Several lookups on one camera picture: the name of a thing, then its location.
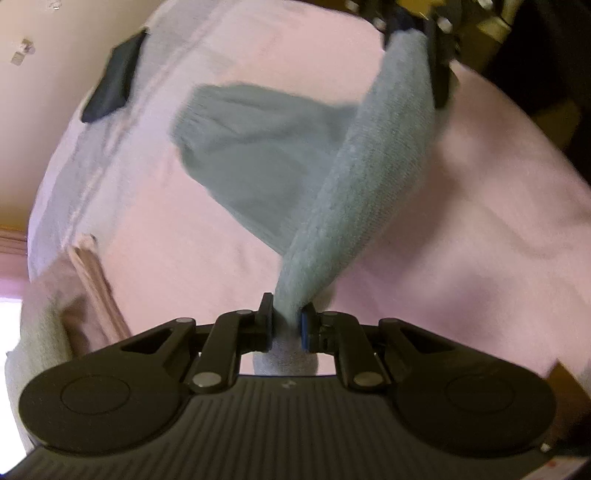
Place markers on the grey-green ribbed pillow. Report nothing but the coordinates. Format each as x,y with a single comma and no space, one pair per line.
37,341

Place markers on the black cloth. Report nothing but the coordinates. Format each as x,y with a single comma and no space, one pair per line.
113,78

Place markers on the grey-blue knitted garment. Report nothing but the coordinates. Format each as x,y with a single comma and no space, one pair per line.
332,207

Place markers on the pink bedspread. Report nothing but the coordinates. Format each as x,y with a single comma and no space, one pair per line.
461,230

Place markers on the dark wooden furniture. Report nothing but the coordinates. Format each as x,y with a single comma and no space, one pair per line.
545,69

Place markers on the pale striped blanket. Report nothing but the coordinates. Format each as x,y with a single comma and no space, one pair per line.
92,184

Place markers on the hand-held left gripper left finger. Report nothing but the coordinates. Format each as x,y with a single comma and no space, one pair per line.
267,325

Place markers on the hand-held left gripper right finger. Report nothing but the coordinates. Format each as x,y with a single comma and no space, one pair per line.
305,330

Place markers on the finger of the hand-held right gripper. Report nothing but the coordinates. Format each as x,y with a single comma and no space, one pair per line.
390,21
442,69

